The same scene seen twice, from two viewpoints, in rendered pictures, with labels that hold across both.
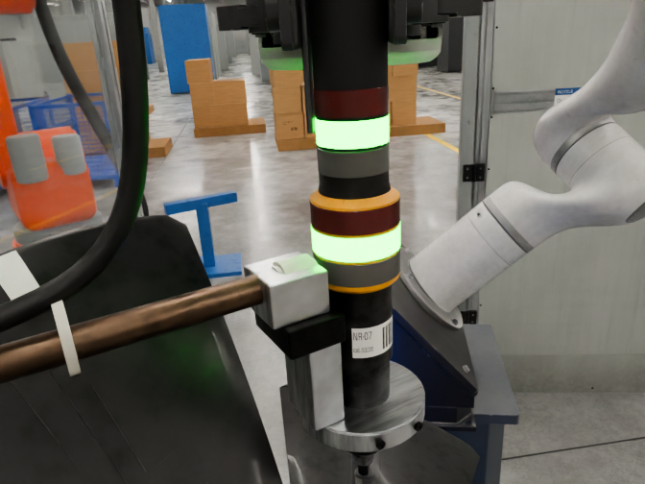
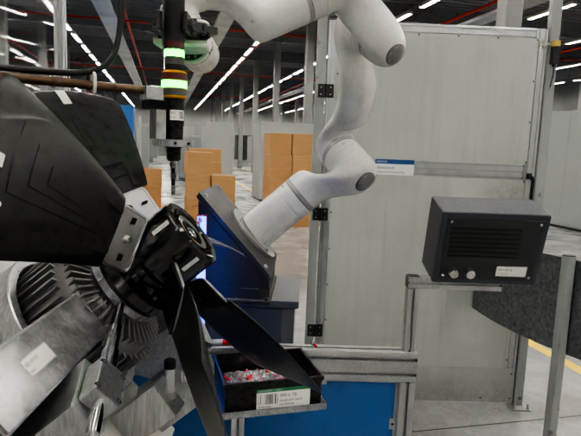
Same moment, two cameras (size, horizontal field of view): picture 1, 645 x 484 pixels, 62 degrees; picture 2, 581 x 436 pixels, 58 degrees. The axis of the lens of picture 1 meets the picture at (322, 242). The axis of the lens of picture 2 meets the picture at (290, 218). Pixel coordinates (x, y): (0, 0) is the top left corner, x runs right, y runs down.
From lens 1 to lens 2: 0.73 m
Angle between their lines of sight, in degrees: 15
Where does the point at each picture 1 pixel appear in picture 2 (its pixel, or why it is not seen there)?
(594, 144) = (340, 147)
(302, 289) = (156, 89)
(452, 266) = (265, 214)
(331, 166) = (167, 60)
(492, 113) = not seen: hidden behind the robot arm
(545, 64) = (368, 142)
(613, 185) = (346, 166)
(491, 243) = (287, 200)
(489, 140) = not seen: hidden behind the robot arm
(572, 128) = (329, 139)
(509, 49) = not seen: hidden behind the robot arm
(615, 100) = (341, 119)
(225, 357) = (130, 137)
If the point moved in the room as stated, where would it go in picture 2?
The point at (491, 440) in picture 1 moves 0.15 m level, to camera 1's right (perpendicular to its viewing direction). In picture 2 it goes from (284, 323) to (335, 323)
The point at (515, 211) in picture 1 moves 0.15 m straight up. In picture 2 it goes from (300, 182) to (302, 131)
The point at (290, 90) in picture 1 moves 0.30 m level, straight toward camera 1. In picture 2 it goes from (201, 179) to (201, 180)
